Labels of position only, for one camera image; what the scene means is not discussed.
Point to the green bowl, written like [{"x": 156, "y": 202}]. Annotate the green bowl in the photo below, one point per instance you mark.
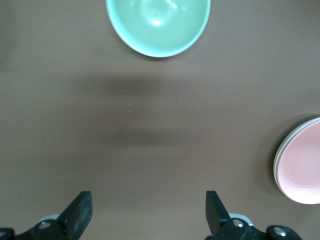
[{"x": 160, "y": 27}]

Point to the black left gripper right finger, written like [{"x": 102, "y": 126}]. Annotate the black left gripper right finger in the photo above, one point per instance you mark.
[{"x": 217, "y": 217}]

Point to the pink plate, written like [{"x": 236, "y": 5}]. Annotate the pink plate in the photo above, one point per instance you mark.
[{"x": 305, "y": 162}]

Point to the beige plate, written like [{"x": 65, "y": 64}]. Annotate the beige plate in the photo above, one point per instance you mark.
[{"x": 275, "y": 165}]

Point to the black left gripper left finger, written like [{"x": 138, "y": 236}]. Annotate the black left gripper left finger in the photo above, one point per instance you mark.
[{"x": 75, "y": 215}]

